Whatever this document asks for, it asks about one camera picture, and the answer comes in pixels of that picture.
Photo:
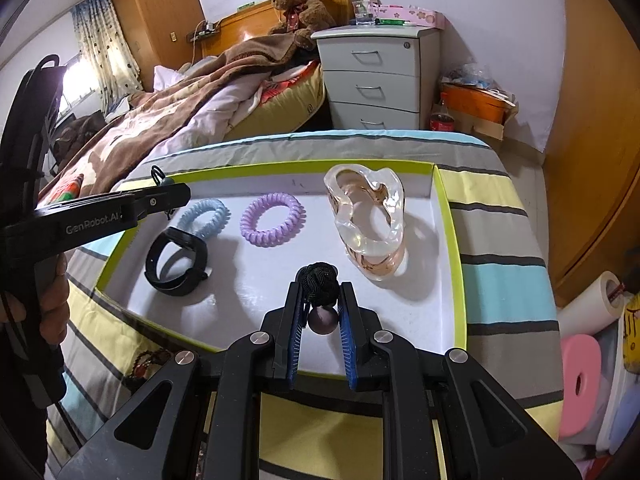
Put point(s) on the black wristband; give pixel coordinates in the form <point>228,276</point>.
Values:
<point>172,287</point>

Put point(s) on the white paper roll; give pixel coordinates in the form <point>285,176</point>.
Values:
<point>590,305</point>

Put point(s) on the clear plastic container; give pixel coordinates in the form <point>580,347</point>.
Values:
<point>365,10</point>

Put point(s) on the power strip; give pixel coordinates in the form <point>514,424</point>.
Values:
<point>205,31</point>

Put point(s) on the cola bottle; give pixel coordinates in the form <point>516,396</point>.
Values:
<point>442,120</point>

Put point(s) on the brown blanket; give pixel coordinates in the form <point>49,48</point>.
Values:
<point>150,120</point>

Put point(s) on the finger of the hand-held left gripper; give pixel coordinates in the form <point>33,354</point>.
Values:
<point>165,197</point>

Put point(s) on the dotted curtain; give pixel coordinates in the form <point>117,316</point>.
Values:
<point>110,50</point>

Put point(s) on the clear hair claw clip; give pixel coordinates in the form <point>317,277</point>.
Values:
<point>380,260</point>

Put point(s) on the cardboard box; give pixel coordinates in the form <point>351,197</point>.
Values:
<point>480,129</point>

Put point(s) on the person's left hand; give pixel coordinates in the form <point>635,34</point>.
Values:
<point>55,305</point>

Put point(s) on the plain wooden wardrobe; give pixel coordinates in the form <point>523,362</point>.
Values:
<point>590,135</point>

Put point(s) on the yellow red printed pillow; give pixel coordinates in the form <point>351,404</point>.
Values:
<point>285,105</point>

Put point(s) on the wooden wardrobe with star stickers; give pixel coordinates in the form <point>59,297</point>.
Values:
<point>155,10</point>

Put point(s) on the orange basin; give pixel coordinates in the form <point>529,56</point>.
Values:
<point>475,102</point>

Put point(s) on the window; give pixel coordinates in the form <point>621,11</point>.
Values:
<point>70,85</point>

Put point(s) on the wooden headboard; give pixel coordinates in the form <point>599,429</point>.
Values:
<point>250,25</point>

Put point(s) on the pink floral tissue box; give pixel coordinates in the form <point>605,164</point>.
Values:
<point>420,15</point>

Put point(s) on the white floral duvet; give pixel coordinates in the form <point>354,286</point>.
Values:
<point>215,110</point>

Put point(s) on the grey nightstand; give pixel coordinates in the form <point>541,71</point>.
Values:
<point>375,60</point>

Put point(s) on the yellow printed box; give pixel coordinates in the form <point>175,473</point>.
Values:
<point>631,330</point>

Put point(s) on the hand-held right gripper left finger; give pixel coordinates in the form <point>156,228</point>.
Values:
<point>295,340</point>

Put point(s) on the brown teddy bear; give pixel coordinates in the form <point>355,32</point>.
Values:
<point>300,0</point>

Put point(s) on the green cardboard box tray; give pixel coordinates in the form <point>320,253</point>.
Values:
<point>280,270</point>

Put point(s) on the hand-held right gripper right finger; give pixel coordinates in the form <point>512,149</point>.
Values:
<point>348,345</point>

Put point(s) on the clear plastic bag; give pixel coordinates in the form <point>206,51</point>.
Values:
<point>472,75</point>

